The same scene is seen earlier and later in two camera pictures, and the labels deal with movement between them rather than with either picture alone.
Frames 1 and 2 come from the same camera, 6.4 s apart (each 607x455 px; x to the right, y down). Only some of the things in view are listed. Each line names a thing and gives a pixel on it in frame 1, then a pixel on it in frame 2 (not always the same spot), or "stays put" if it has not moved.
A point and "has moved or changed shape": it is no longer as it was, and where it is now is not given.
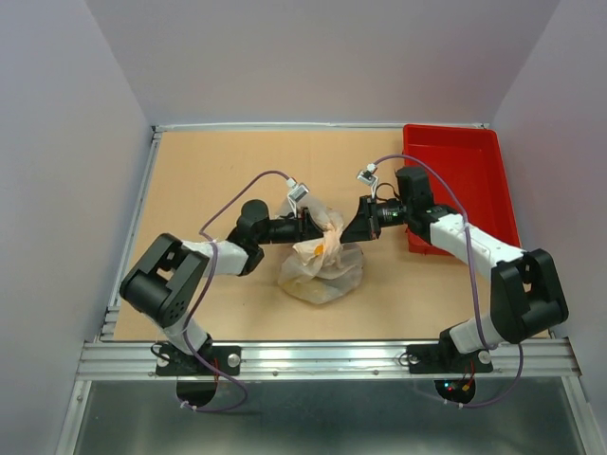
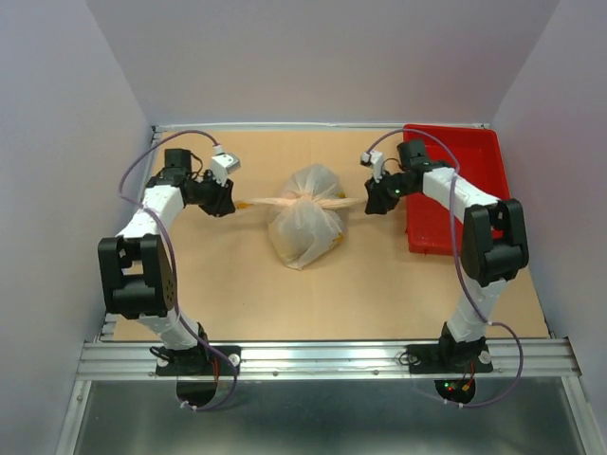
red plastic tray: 471,156 stays put
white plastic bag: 323,269 has moved or changed shape
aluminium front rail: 332,360 stays put
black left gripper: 303,227 → 224,203
